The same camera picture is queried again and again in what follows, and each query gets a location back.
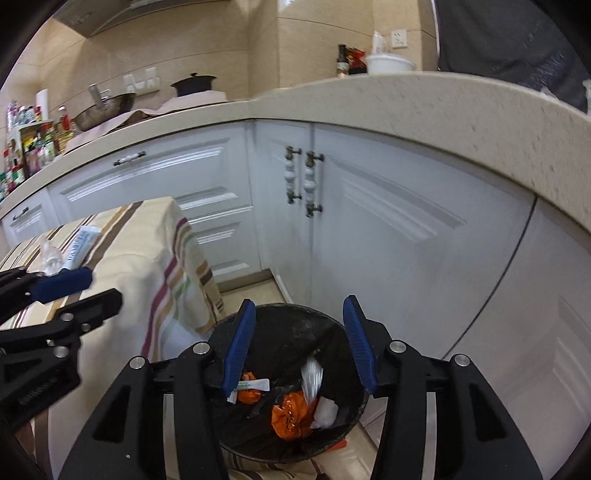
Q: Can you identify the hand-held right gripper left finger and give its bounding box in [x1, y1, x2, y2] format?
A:
[58, 299, 257, 480]

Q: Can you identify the dark cloth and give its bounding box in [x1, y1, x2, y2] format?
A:
[436, 0, 591, 112]

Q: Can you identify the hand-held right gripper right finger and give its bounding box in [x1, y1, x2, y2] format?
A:
[342, 295, 543, 480]

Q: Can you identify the black trash bin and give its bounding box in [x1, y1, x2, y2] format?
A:
[208, 303, 370, 462]

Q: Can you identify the steel wok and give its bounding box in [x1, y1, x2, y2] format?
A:
[74, 83, 137, 132]

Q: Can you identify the clear orange printed wrapper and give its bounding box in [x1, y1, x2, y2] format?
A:
[300, 353, 321, 402]

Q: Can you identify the steel range hood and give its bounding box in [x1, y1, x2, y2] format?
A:
[51, 0, 232, 38]

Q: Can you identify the white spice rack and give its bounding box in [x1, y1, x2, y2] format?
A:
[7, 120, 56, 178]

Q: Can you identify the white toothpaste tube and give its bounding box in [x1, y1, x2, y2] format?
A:
[60, 227, 100, 271]

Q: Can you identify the striped tablecloth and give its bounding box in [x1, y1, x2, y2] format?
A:
[0, 196, 324, 480]

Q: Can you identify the white tissue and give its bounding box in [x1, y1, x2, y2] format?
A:
[311, 394, 340, 430]

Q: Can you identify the black lidded pot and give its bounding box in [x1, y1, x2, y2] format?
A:
[171, 72, 217, 97]

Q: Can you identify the large orange plastic bag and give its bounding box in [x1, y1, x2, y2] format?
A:
[271, 391, 319, 439]

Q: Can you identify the cabinet door handle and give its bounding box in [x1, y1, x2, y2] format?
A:
[285, 145, 302, 205]
[303, 151, 324, 219]

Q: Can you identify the white stove cloth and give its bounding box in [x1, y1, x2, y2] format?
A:
[154, 90, 229, 114]

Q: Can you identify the clear plastic bag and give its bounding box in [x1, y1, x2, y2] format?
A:
[39, 240, 63, 275]

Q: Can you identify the white kitchen cabinet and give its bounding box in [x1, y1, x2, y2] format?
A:
[0, 120, 591, 480]

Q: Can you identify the spice rack with bottles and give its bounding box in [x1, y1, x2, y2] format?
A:
[0, 99, 77, 199]

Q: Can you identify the red snack packet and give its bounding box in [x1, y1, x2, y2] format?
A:
[346, 47, 368, 75]

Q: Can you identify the beige stove cloth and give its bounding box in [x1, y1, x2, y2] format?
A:
[65, 108, 158, 153]

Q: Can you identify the small orange plastic bag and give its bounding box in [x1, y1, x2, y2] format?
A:
[236, 371, 262, 405]

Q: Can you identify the white wall hook rack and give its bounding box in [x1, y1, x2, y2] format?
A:
[124, 67, 161, 90]

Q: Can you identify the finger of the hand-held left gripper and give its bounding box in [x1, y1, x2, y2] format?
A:
[0, 288, 123, 355]
[0, 267, 93, 319]

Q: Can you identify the white bowl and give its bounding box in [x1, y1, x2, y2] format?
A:
[366, 52, 416, 75]

